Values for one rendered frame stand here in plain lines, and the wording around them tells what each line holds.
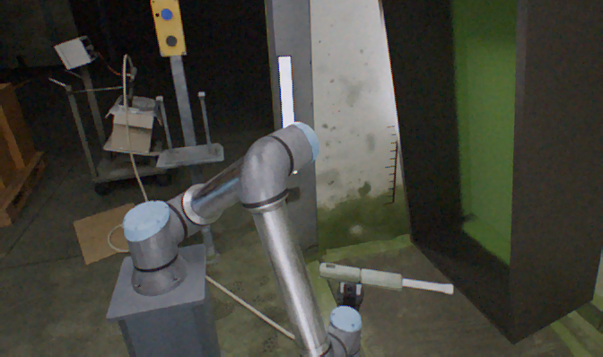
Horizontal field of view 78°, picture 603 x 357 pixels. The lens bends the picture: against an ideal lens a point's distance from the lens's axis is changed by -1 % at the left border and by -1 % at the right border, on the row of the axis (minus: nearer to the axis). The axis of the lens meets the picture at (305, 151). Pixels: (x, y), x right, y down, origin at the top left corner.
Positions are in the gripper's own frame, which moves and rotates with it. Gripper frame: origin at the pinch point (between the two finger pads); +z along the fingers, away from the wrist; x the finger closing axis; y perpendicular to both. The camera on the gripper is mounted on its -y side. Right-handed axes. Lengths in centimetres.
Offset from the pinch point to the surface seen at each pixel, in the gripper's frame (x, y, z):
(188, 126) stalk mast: -92, -33, 65
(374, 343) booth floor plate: 12, 50, 13
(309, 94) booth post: -28, -52, 71
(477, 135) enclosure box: 49, -44, 45
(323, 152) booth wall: -20, -19, 73
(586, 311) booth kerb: 111, 41, 39
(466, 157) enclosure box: 47, -31, 50
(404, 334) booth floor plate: 26, 49, 20
